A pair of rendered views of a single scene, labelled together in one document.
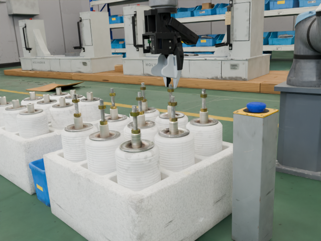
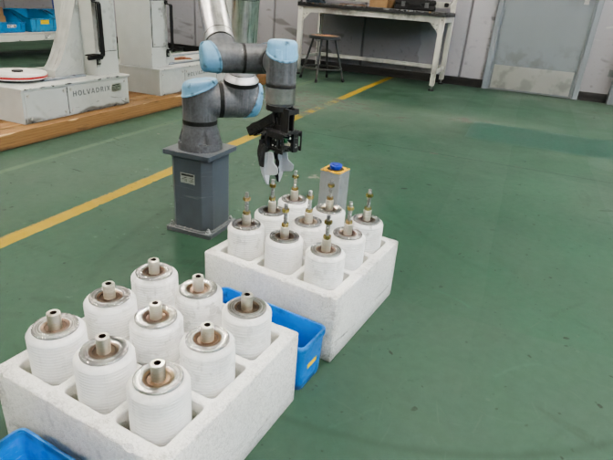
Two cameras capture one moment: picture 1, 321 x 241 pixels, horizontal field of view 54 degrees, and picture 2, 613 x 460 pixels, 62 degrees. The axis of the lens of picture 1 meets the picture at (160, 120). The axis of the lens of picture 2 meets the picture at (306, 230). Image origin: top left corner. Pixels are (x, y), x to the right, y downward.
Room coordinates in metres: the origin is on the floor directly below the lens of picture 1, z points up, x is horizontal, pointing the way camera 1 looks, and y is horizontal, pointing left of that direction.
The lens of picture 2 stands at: (1.17, 1.24, 0.80)
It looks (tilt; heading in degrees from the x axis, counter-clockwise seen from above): 24 degrees down; 253
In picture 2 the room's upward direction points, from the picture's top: 4 degrees clockwise
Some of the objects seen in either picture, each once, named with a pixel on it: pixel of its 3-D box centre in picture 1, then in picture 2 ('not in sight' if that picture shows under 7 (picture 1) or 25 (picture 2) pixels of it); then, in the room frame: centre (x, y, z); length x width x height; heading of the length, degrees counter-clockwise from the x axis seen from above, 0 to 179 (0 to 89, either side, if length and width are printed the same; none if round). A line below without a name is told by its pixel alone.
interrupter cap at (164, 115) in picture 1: (171, 115); (271, 211); (0.89, -0.03, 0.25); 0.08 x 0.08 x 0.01
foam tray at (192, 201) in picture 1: (144, 180); (304, 274); (0.81, 0.05, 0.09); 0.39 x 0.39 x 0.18; 44
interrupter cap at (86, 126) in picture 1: (79, 127); (326, 250); (0.81, 0.22, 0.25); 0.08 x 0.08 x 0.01
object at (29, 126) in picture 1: (35, 137); (245, 346); (1.03, 0.43, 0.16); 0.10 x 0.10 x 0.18
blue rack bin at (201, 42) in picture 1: (209, 40); not in sight; (6.11, -1.00, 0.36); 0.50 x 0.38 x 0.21; 143
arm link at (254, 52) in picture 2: not in sight; (264, 58); (0.91, -0.12, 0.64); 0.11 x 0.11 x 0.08; 4
